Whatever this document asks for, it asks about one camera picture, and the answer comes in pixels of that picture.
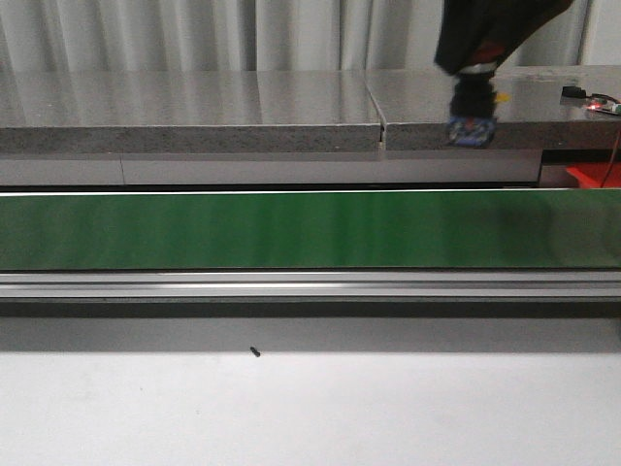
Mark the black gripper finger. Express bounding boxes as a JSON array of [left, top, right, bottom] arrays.
[[435, 1, 572, 75]]

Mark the grey stone slab right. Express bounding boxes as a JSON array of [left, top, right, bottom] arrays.
[[365, 65, 620, 150]]

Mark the grey stone slab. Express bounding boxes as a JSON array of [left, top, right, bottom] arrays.
[[365, 65, 620, 150], [1, 71, 381, 154]]

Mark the small black sensor module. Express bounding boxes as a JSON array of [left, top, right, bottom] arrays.
[[560, 85, 587, 105]]

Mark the green circuit board with LED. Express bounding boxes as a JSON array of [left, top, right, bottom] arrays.
[[586, 97, 620, 117]]

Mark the red plastic tray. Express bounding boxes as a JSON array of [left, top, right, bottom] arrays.
[[566, 163, 621, 188]]

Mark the green conveyor belt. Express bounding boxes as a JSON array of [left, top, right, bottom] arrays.
[[1, 189, 620, 272]]

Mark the grey stone slab left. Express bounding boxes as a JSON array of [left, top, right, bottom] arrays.
[[1, 71, 381, 154]]

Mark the grey pleated curtain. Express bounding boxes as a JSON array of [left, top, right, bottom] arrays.
[[1, 1, 620, 72]]

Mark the thin red black wire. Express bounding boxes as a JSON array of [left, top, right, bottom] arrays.
[[584, 90, 621, 189]]

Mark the aluminium conveyor frame rail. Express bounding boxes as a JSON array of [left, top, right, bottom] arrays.
[[1, 270, 620, 301]]

